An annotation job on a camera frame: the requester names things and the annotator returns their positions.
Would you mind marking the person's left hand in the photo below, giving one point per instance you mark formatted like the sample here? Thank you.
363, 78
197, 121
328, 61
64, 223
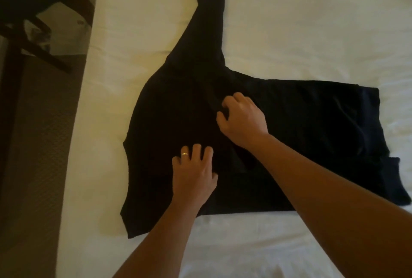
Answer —
193, 177

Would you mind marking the person's right hand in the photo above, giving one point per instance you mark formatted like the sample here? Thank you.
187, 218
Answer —
243, 121

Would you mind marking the black t-shirt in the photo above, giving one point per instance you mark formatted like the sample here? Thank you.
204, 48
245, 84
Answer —
309, 126

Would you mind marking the person's left forearm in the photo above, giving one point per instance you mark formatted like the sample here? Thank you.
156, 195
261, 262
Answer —
161, 242

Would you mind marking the person's right forearm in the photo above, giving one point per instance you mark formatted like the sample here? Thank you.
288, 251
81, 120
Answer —
335, 210

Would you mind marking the white bed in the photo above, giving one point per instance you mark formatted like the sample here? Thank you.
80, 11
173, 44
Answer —
322, 17

